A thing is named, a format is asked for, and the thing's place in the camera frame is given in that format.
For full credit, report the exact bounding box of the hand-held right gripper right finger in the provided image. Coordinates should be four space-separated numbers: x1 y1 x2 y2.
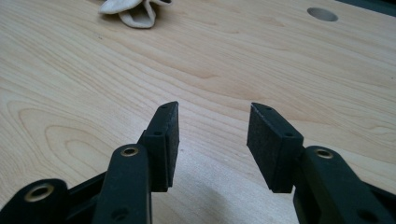
246 102 396 224

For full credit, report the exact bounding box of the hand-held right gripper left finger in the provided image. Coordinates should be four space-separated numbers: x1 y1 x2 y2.
92 101 180 224

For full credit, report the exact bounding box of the white cloth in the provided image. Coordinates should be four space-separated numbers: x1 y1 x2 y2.
98 0 173 30

